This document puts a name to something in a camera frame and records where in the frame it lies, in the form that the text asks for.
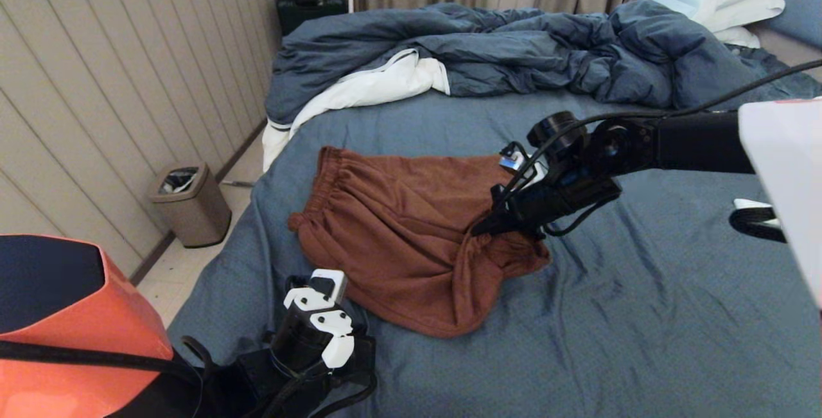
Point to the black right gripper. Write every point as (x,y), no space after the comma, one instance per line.
(565,196)

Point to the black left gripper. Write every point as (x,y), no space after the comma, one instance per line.
(302,341)

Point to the rust brown shorts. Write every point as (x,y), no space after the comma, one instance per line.
(398,238)

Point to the beige trash bin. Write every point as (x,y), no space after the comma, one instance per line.
(196,216)

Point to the rumpled dark blue duvet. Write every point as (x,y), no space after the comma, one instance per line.
(546,52)

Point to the white blanket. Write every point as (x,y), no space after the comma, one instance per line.
(372,85)

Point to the blue bed sheet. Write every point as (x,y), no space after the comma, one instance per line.
(642,341)

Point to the black bin liner bag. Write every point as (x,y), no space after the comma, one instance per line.
(178,180)

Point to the black suitcase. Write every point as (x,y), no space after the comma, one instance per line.
(308,12)

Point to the small white pillow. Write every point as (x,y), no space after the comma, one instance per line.
(738,38)

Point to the flat white pillow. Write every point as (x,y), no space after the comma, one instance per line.
(748,12)

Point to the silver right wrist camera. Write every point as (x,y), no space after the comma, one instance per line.
(517,160)

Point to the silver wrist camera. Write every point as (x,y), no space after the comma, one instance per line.
(329,282)
(517,160)

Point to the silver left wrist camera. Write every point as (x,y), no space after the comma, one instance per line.
(329,282)

